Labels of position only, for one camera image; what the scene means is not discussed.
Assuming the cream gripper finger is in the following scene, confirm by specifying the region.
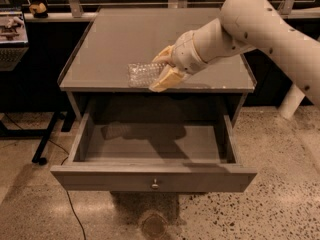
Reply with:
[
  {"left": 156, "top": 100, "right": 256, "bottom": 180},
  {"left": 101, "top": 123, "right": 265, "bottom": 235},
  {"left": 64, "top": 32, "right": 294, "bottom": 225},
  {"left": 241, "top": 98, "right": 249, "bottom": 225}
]
[
  {"left": 149, "top": 65, "right": 187, "bottom": 92},
  {"left": 152, "top": 45, "right": 173, "bottom": 65}
]

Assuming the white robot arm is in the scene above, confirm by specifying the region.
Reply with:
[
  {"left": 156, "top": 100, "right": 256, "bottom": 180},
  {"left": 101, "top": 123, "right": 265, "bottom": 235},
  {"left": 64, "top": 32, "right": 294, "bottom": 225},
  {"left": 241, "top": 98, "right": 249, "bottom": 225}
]
[{"left": 149, "top": 0, "right": 320, "bottom": 106}]

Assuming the open grey top drawer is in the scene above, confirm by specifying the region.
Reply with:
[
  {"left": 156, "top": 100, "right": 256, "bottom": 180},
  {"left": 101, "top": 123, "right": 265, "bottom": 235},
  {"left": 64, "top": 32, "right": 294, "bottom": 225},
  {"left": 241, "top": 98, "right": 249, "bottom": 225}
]
[{"left": 51, "top": 114, "right": 257, "bottom": 193}]

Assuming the open laptop computer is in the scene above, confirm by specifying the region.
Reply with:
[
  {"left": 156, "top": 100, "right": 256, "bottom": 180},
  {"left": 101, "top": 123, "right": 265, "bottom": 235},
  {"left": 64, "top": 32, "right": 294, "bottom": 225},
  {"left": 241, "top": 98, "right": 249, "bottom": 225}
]
[{"left": 0, "top": 7, "right": 29, "bottom": 71}]

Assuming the small yellow black object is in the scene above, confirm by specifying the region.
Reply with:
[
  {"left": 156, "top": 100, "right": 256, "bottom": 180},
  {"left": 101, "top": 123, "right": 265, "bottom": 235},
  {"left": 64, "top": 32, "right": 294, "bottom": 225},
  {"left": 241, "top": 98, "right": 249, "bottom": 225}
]
[{"left": 29, "top": 2, "right": 48, "bottom": 18}]

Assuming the small brass drawer knob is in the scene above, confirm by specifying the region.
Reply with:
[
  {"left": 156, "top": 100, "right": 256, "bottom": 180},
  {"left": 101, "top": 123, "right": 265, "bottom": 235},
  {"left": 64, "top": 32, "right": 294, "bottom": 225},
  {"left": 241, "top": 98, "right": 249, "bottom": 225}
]
[{"left": 151, "top": 178, "right": 159, "bottom": 190}]

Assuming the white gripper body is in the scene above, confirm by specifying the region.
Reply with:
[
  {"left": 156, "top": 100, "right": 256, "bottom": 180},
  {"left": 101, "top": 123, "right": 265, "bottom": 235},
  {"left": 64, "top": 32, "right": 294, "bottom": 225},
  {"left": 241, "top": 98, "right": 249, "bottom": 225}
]
[{"left": 171, "top": 30, "right": 217, "bottom": 75}]

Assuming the black desk frame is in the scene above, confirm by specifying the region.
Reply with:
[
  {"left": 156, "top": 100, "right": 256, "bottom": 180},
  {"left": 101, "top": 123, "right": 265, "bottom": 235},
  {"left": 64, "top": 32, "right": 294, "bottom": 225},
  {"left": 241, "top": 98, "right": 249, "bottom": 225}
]
[{"left": 0, "top": 111, "right": 76, "bottom": 165}]

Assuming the grey wooden cabinet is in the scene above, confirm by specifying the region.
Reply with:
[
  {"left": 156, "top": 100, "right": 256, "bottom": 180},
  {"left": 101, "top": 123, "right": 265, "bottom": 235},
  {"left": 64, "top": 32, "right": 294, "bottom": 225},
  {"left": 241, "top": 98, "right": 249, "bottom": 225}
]
[{"left": 59, "top": 8, "right": 256, "bottom": 119}]

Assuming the black floor cable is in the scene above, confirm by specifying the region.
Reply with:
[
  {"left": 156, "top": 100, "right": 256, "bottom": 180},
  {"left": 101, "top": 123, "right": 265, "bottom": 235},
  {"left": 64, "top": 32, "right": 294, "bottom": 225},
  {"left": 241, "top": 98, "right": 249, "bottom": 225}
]
[{"left": 3, "top": 113, "right": 88, "bottom": 240}]

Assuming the metal window rail frame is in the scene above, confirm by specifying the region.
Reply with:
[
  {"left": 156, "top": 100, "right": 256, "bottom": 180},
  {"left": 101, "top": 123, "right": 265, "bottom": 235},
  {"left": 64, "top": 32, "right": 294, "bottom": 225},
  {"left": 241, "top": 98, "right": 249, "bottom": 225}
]
[{"left": 19, "top": 0, "right": 320, "bottom": 22}]

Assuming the clear plastic water bottle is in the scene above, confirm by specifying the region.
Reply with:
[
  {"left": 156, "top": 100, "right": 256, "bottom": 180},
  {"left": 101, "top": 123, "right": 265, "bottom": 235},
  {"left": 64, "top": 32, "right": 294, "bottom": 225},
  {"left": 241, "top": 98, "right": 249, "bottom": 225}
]
[{"left": 128, "top": 63, "right": 166, "bottom": 88}]

